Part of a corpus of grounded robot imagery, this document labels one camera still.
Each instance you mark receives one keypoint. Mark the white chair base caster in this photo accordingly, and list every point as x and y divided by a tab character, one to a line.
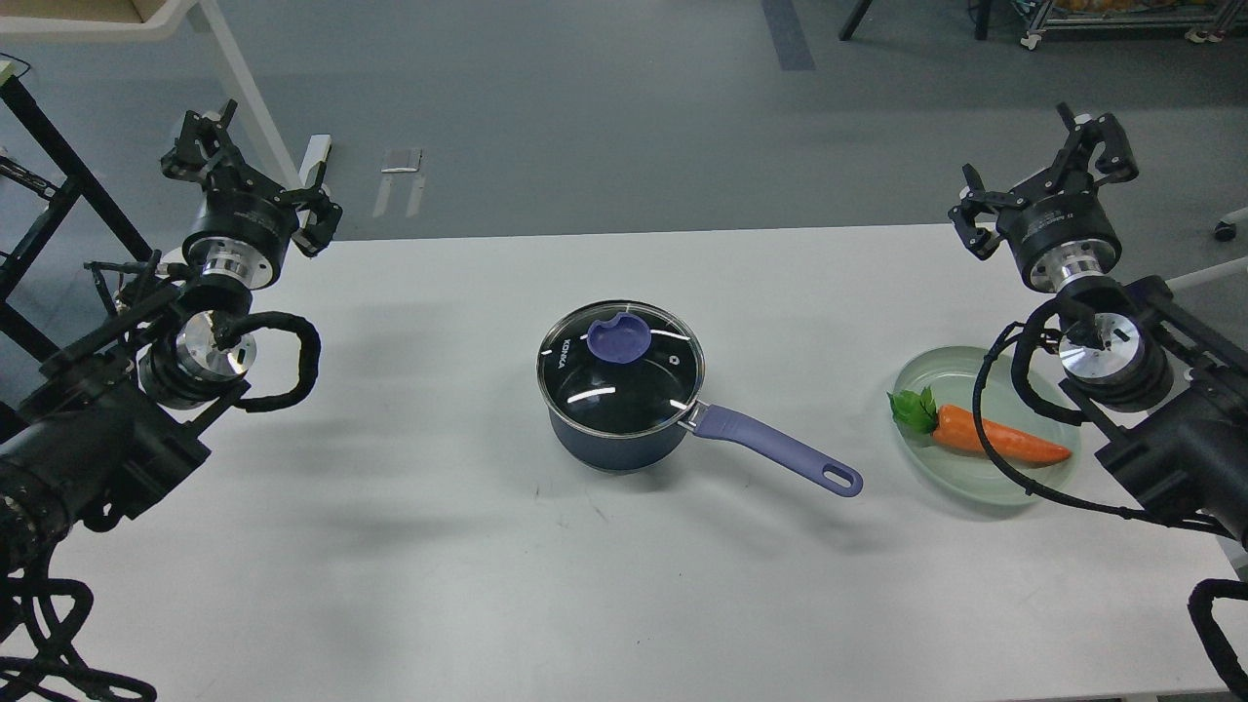
1229	226

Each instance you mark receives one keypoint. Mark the black metal frame stand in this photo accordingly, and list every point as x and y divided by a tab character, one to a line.
78	184

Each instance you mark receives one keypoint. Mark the glass lid with blue knob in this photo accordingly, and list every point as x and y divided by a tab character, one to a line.
620	368

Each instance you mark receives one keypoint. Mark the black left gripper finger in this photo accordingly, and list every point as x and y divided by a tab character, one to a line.
316	234
204	153

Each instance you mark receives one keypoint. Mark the black furniture leg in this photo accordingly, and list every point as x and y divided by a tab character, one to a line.
981	14

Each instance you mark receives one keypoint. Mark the blue saucepan with handle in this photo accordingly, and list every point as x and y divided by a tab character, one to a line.
621	455

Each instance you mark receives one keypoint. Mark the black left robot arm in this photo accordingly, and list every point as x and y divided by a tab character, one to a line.
118	422

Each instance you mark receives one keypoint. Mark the orange toy carrot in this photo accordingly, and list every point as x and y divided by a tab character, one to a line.
954	427

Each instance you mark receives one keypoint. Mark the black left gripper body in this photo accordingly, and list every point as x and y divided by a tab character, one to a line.
241	217

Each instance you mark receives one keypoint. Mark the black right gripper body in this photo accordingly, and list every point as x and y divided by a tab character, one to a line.
1067	226

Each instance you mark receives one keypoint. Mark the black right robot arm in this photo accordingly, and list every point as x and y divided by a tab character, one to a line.
1165	389

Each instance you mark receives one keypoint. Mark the white table frame leg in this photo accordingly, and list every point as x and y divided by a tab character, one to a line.
151	21

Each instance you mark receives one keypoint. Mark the metal cart with casters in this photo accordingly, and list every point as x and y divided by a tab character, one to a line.
1200	22

